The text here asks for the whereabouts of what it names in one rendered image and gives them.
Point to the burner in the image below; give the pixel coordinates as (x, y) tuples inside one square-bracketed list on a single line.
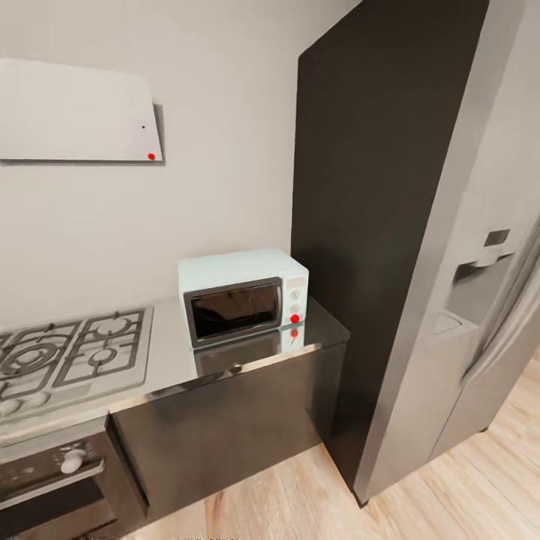
[(47, 366)]

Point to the fridge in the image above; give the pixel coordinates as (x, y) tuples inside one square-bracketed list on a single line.
[(416, 210)]

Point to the range hood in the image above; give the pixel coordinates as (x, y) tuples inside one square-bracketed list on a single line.
[(52, 111)]

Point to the oven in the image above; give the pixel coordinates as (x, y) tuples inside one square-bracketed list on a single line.
[(77, 483)]

